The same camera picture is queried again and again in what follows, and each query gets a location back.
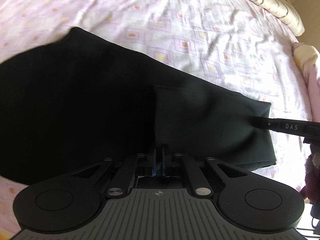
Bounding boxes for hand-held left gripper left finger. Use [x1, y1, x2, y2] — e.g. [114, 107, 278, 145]
[67, 146, 161, 198]

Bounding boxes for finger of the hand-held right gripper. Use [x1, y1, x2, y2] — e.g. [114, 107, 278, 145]
[252, 116, 320, 137]

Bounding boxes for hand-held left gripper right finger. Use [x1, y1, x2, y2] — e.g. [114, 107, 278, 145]
[160, 143, 251, 198]

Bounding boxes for black pants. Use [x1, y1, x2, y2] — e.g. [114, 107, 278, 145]
[0, 27, 277, 187]

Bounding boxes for person's right forearm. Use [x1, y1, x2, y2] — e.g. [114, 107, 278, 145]
[299, 152, 320, 203]

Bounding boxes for pale pink pillow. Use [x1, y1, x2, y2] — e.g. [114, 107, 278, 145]
[292, 41, 320, 122]

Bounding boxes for cream duvet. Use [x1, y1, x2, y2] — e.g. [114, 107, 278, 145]
[209, 0, 306, 37]

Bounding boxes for purple patterned bed sheet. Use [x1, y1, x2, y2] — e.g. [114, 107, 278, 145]
[0, 0, 316, 233]

